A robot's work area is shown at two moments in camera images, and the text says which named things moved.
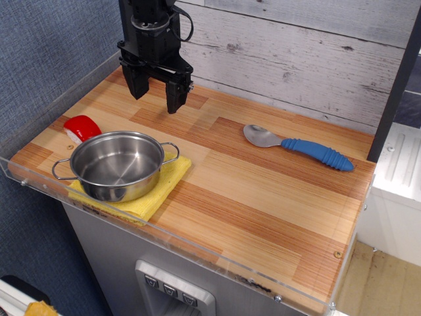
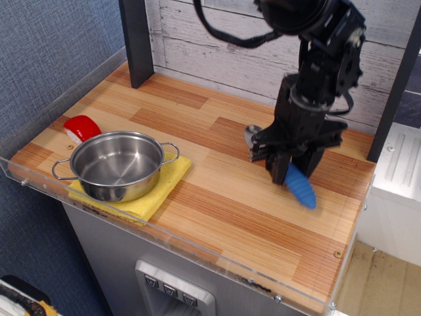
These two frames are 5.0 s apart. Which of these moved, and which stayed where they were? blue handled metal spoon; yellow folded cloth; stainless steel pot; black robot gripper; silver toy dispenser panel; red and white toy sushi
Moved: blue handled metal spoon; black robot gripper
Stayed: silver toy dispenser panel; yellow folded cloth; stainless steel pot; red and white toy sushi
